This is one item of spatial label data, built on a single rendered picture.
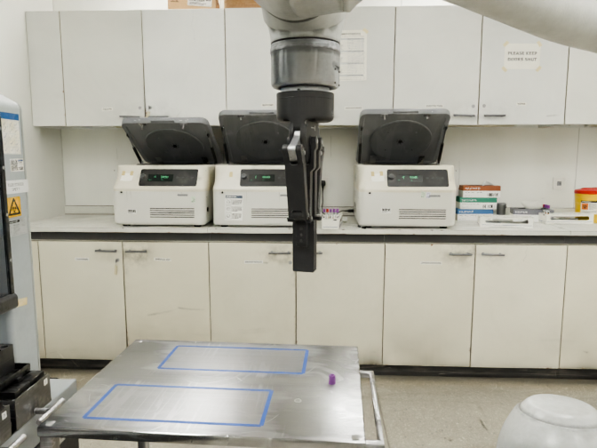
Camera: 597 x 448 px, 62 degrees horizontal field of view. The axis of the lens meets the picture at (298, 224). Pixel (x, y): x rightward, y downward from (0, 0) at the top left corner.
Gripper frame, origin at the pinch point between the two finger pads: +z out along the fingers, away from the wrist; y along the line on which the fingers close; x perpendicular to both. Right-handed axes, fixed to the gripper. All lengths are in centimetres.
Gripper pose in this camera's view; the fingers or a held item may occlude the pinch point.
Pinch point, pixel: (305, 245)
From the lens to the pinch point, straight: 68.0
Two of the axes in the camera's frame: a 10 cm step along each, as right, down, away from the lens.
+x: -9.6, -0.4, 2.7
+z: 0.0, 9.9, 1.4
